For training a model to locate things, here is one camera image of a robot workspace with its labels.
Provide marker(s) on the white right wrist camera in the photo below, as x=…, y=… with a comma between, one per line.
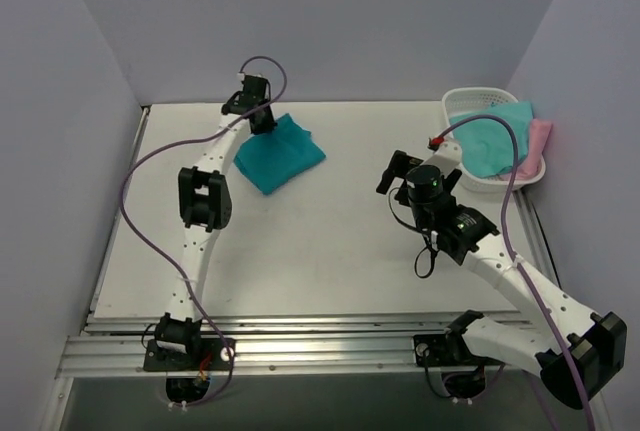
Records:
x=445, y=151

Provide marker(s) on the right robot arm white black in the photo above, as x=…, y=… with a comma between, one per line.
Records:
x=573, y=350

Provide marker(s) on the aluminium rail frame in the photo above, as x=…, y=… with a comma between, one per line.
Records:
x=306, y=281

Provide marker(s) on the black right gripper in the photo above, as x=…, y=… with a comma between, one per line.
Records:
x=395, y=169

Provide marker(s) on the teal t shirt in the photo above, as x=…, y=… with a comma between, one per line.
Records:
x=269, y=161

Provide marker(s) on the light teal shirt in basket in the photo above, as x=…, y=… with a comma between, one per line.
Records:
x=486, y=145

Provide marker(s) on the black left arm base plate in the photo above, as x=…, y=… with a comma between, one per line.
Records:
x=211, y=355

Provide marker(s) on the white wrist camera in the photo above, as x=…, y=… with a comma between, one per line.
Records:
x=242, y=76
x=445, y=151

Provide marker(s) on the white plastic laundry basket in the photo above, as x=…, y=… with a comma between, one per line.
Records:
x=475, y=99

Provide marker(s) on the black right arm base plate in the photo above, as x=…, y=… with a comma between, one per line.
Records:
x=432, y=350

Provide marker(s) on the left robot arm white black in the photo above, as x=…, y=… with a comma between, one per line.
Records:
x=205, y=208

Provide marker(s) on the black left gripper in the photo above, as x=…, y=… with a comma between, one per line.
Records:
x=263, y=119

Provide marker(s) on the pink shirt in basket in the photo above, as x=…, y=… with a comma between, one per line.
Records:
x=530, y=167

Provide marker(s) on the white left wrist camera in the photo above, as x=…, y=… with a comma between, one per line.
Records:
x=242, y=76

